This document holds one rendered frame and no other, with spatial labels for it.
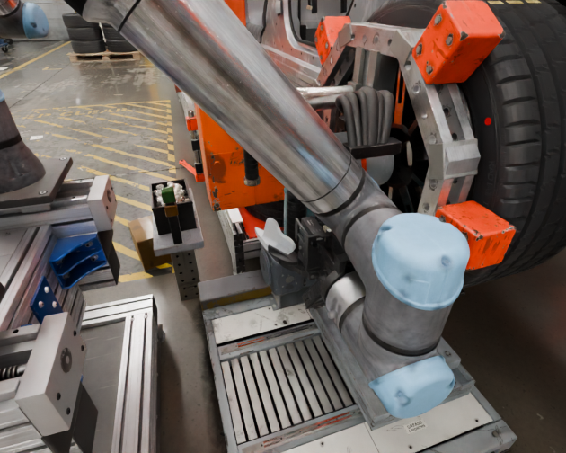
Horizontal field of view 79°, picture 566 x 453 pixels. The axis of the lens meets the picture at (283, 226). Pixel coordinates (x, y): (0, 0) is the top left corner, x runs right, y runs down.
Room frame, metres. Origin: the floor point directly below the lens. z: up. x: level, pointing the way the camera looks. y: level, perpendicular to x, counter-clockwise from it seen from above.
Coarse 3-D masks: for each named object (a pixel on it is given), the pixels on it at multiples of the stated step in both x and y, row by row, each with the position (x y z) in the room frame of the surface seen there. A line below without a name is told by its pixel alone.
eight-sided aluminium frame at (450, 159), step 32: (352, 32) 0.81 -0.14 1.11; (384, 32) 0.70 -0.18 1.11; (416, 32) 0.64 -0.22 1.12; (352, 64) 0.89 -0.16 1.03; (416, 64) 0.60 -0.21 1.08; (416, 96) 0.58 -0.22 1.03; (448, 96) 0.57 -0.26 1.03; (448, 128) 0.55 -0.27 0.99; (448, 160) 0.48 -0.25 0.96; (448, 192) 0.49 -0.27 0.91
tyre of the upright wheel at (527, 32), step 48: (432, 0) 0.72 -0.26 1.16; (528, 0) 0.71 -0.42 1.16; (528, 48) 0.59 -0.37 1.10; (480, 96) 0.56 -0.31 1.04; (528, 96) 0.52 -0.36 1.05; (480, 144) 0.54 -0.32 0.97; (528, 144) 0.49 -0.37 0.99; (480, 192) 0.51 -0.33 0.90; (528, 192) 0.47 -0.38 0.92; (528, 240) 0.48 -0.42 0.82
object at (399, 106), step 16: (400, 80) 0.80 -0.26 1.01; (400, 96) 0.79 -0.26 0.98; (464, 96) 0.60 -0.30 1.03; (400, 112) 0.78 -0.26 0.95; (400, 128) 0.77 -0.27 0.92; (416, 128) 0.72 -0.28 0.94; (416, 144) 0.71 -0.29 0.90; (400, 160) 0.81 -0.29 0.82; (416, 160) 0.70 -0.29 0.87; (400, 176) 0.80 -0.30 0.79; (416, 176) 0.68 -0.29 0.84; (384, 192) 0.94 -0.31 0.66; (400, 192) 0.72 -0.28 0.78; (416, 192) 0.96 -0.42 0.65; (400, 208) 0.90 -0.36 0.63; (416, 208) 0.67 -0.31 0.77
